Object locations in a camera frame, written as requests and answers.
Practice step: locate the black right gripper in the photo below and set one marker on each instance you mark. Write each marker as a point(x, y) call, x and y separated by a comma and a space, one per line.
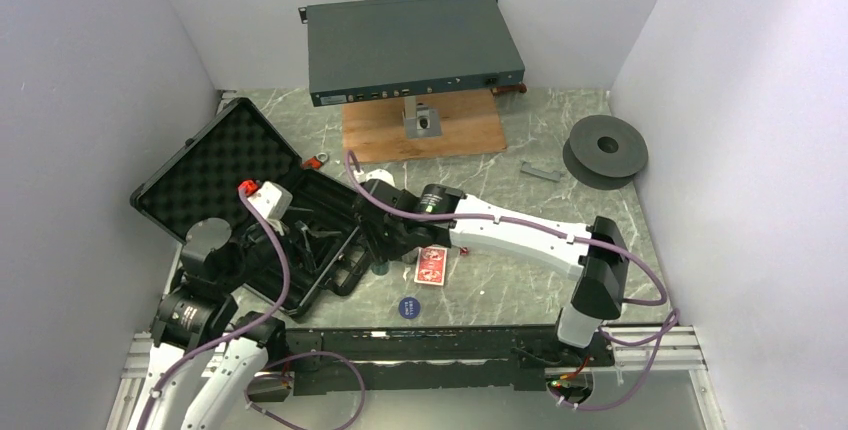
point(380, 248)

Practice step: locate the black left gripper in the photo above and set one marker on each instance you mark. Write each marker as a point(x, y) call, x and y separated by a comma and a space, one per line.
point(294, 248)

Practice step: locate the green blue chip stack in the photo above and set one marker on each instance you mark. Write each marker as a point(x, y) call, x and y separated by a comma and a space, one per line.
point(380, 269)

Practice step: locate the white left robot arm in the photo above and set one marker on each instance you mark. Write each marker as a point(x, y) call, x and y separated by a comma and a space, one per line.
point(217, 326)

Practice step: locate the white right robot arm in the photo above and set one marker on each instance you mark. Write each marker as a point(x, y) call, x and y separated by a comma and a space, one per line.
point(592, 255)

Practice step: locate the black poker set case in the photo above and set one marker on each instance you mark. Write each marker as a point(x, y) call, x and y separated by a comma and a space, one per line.
point(201, 180)

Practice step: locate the red playing card deck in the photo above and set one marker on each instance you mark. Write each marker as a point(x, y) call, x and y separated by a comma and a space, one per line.
point(431, 266)

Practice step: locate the red and silver key tool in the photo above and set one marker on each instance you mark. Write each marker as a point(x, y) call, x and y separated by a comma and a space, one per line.
point(316, 162)

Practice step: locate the blue small blind button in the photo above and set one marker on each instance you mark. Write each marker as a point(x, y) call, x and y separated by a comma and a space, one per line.
point(409, 308)

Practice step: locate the wooden base board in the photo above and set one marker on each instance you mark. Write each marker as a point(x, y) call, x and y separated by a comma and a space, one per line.
point(470, 124)

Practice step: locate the dark grey rack unit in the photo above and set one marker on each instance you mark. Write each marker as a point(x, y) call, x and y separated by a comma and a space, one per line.
point(382, 49)

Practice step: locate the grey filament spool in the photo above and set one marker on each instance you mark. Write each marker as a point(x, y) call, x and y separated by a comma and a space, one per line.
point(604, 152)

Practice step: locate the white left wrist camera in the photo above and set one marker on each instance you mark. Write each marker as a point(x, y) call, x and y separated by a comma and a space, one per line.
point(268, 200)

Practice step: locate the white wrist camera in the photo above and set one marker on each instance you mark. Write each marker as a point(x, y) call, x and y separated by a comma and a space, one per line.
point(268, 200)
point(379, 174)

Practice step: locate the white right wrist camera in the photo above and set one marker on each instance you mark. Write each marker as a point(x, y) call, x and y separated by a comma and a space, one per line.
point(379, 174)

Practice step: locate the grey metal stand bracket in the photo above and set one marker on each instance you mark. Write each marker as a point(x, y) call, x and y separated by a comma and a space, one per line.
point(420, 120)

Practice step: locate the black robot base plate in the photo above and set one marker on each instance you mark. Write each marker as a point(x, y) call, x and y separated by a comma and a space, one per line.
point(521, 357)

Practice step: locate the small grey metal bracket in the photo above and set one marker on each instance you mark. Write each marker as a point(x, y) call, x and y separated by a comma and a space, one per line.
point(528, 169)

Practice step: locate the brown handle tool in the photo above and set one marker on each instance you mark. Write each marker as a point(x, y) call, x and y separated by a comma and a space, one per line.
point(520, 88)

